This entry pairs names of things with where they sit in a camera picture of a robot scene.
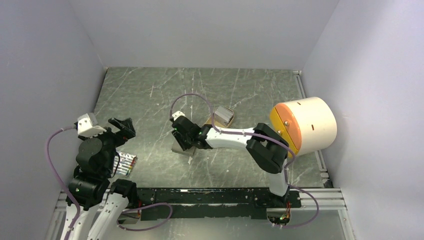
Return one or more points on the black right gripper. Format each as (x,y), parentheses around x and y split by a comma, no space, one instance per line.
(184,146)

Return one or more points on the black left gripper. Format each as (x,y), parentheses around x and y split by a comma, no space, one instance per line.
(125,126)

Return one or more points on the grey card holder wallet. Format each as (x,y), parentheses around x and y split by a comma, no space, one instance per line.
(181,146)

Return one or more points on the stack of credit cards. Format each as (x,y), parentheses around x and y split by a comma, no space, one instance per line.
(223,116)

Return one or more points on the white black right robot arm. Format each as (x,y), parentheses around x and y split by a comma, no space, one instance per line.
(267,148)

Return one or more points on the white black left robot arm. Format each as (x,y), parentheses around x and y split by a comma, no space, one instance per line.
(94,204)

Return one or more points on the beige oval tray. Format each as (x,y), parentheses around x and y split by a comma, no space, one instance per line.
(209,121)

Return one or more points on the pack of coloured markers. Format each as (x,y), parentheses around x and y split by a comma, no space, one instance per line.
(123,164)

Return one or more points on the cream cylinder orange lid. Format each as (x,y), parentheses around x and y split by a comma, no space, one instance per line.
(307,124)

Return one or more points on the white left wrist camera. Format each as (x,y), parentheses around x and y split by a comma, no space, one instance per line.
(88,127)

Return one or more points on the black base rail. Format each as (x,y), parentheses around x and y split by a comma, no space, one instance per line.
(197,203)

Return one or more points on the aluminium frame rail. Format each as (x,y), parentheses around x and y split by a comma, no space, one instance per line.
(323,199)

